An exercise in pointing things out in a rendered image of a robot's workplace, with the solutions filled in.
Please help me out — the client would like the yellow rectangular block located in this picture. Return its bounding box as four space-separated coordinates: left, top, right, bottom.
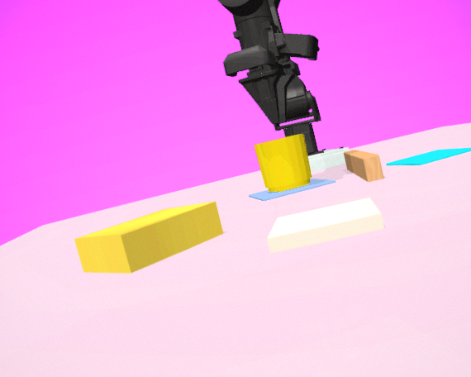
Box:
75 202 224 274

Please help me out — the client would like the yellow cup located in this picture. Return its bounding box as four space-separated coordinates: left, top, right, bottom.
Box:
254 133 312 192

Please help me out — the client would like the light brown wooden bar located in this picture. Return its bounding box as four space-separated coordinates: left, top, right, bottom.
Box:
344 150 384 182

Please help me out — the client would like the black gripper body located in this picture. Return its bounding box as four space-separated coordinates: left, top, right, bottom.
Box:
223 17 301 77

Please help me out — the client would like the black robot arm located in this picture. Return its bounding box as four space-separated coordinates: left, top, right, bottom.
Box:
218 0 324 157

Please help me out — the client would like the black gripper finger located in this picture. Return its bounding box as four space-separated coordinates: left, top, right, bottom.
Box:
277 74 295 124
238 69 283 124

